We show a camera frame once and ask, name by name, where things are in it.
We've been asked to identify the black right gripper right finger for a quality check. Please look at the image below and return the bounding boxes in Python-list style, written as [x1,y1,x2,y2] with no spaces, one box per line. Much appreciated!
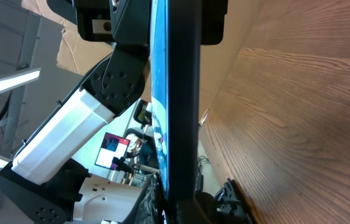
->
[174,179,257,224]

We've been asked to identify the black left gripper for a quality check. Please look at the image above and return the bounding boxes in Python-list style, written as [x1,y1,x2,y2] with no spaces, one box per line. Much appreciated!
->
[47,0,228,45]

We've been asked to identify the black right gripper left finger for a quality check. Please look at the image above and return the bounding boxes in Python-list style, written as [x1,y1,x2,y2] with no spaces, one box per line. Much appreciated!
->
[129,174,165,224]

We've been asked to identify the Galaxy S24+ smartphone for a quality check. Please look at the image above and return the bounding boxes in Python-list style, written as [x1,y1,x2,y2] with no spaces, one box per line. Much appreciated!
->
[150,0,201,202]

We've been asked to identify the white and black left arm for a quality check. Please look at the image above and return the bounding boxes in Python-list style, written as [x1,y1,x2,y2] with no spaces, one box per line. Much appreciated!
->
[0,0,228,223]

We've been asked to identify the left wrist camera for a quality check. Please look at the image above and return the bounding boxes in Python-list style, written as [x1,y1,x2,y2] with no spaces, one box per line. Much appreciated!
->
[92,19,112,34]

